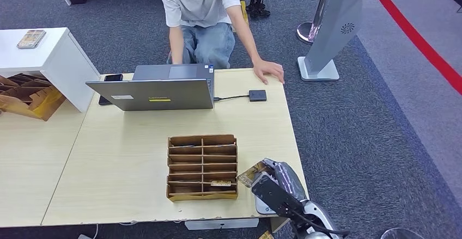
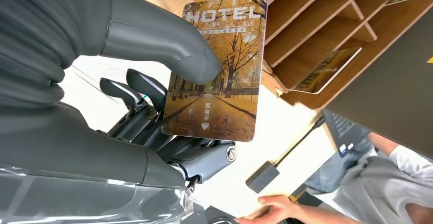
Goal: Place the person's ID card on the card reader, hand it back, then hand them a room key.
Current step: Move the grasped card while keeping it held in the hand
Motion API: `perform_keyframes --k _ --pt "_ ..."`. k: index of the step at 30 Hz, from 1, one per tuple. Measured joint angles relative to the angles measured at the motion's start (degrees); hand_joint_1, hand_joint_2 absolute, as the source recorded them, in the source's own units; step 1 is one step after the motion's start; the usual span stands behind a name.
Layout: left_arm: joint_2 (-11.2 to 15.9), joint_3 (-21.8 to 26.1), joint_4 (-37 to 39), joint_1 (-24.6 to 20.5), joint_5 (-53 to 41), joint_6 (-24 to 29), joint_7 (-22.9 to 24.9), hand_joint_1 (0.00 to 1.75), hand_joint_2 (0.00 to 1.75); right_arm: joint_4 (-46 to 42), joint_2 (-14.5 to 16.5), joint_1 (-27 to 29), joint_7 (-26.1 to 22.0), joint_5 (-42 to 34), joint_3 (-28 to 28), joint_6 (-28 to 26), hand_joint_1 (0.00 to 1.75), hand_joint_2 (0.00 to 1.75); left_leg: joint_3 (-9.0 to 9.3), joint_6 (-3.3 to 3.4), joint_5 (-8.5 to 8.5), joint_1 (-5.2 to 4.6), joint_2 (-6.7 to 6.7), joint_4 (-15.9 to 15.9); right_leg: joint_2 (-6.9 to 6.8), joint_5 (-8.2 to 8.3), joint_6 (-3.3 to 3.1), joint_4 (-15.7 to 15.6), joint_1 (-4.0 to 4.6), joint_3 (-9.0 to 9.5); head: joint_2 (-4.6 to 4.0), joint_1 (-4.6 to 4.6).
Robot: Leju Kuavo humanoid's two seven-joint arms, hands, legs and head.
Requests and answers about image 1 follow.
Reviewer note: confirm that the white side table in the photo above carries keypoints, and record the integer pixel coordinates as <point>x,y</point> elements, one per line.
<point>65,60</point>

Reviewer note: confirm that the clear plastic dome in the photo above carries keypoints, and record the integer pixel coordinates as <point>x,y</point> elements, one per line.
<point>400,234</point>

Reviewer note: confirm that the grey kiosk stand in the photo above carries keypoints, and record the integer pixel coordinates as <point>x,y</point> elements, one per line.
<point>335,24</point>

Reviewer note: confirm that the person's left hand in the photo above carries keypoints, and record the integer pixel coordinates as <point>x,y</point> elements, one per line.
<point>269,68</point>

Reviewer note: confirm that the chrome stanchion post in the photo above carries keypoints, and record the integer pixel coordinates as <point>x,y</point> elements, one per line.
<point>305,32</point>

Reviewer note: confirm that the stack of printed cards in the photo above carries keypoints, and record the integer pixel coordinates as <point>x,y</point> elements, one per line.
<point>31,39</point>

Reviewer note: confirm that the cream orange card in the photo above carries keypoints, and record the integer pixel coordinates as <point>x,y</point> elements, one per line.
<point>266,235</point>

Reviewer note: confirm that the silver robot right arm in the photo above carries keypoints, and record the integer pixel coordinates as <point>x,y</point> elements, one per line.
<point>315,210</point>

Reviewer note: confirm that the brown slotted cardboard box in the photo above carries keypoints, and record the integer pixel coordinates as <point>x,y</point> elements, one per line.
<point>32,100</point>

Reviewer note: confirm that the white card reader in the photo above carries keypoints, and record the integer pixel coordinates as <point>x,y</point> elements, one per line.
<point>261,207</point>

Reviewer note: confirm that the black smartphone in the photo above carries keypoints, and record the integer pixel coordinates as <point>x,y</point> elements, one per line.
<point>113,77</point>

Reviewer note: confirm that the person's right forearm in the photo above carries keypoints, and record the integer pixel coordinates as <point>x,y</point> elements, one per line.
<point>177,46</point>

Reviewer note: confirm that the person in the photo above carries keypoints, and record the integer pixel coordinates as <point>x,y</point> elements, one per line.
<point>198,6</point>

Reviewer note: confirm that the grey laptop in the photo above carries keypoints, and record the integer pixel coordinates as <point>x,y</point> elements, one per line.
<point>151,95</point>

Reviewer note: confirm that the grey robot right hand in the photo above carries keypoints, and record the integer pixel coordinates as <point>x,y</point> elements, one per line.
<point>288,183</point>

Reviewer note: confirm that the person's left forearm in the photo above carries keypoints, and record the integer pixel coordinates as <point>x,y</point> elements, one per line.
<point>249,37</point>

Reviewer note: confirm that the white open drawer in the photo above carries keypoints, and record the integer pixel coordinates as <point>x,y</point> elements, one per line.
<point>216,224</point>

